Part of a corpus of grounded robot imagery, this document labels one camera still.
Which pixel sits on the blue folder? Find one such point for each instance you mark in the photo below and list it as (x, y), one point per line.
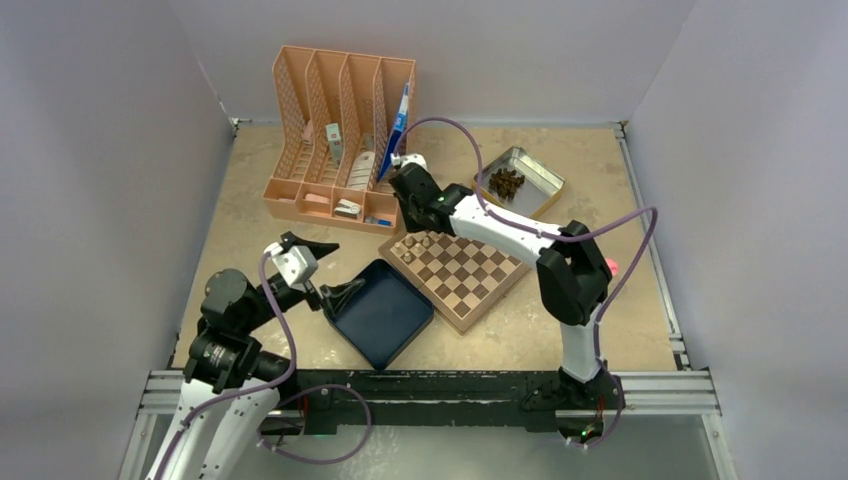
(398, 127)

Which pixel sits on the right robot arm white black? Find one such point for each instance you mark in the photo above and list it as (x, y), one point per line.
(573, 276)

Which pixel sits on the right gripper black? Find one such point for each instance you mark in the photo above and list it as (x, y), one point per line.
(413, 225)

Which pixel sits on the pile of dark chess pieces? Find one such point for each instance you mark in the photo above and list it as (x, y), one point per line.
(505, 183)

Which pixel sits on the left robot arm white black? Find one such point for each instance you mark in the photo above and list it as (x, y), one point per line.
(230, 383)

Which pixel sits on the green white small box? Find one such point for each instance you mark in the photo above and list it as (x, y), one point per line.
(335, 143)

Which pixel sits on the white labelled tube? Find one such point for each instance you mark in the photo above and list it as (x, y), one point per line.
(361, 170)

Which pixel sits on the white stapler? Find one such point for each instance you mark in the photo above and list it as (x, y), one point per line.
(347, 209)

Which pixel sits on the yellow metal tin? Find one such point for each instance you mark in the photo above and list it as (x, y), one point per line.
(542, 188)

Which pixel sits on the dark blue tray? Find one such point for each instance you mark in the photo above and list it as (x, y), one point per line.
(384, 316)

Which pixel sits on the pink plastic desk organizer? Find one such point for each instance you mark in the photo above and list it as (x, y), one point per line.
(362, 94)

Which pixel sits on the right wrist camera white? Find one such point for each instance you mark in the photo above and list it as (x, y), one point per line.
(399, 161)

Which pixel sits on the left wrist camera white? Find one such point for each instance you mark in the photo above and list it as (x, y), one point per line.
(296, 266)

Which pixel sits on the pink capped small bottle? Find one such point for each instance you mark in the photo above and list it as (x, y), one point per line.
(612, 266)

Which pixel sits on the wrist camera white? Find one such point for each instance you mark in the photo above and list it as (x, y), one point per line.
(296, 266)
(399, 161)

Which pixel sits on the wooden chess board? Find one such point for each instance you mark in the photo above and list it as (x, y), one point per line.
(462, 278)

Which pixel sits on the pink eraser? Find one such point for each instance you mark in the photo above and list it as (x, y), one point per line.
(315, 198)

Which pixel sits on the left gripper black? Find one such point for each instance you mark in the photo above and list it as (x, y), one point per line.
(334, 294)

